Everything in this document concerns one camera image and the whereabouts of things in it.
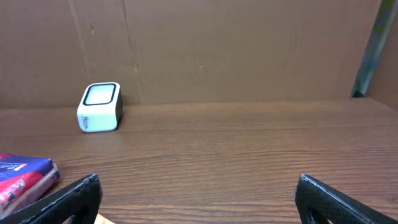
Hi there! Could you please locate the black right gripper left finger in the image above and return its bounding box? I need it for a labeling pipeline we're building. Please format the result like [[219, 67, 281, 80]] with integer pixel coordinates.
[[1, 173, 103, 224]]

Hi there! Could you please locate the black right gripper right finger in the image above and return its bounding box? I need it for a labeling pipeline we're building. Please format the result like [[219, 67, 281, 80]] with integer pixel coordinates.
[[295, 174, 397, 224]]

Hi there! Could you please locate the red purple pad pack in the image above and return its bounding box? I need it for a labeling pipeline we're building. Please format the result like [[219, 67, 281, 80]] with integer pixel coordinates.
[[1, 153, 60, 218]]

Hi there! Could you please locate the white barcode scanner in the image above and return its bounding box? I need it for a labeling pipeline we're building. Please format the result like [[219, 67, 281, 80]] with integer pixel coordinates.
[[76, 82, 123, 133]]

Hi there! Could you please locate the orange tissue pack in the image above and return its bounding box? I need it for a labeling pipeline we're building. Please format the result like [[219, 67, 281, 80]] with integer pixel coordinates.
[[94, 213, 115, 224]]

